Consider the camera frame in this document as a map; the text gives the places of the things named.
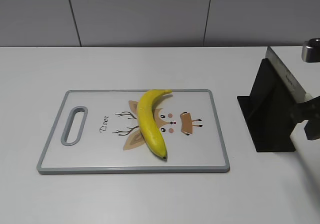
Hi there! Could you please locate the white deer cutting board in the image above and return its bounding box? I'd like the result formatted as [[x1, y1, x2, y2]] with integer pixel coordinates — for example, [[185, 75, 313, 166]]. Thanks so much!
[[37, 89, 230, 174]]

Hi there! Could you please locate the black knife stand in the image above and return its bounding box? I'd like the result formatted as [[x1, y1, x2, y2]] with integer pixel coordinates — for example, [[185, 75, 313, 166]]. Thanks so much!
[[237, 58, 296, 152]]

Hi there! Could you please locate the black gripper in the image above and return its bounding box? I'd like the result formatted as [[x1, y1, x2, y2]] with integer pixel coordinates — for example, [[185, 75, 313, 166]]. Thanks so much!
[[290, 96, 320, 140]]

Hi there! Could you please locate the yellow plastic banana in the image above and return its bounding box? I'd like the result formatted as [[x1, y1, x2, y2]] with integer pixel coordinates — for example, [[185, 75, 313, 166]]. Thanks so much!
[[136, 89, 172, 160]]

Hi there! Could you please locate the white handled kitchen knife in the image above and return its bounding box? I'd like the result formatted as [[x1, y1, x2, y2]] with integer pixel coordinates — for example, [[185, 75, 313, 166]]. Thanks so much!
[[265, 47, 313, 103]]

